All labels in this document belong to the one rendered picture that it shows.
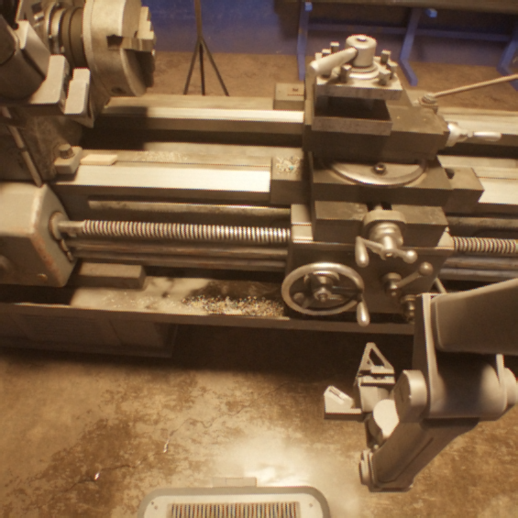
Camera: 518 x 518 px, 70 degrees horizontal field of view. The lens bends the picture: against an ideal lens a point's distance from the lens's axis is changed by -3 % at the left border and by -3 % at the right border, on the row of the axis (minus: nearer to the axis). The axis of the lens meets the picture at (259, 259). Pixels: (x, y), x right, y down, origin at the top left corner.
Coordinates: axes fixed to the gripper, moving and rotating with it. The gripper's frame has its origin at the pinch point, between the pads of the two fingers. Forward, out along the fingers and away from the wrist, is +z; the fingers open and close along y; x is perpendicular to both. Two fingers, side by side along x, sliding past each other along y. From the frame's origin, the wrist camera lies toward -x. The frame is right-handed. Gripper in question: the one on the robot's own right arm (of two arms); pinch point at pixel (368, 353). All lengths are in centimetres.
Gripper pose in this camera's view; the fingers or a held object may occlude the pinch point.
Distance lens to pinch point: 90.1
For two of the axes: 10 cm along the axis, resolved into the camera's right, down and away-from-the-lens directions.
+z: 0.5, -7.4, 6.7
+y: 0.4, 6.7, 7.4
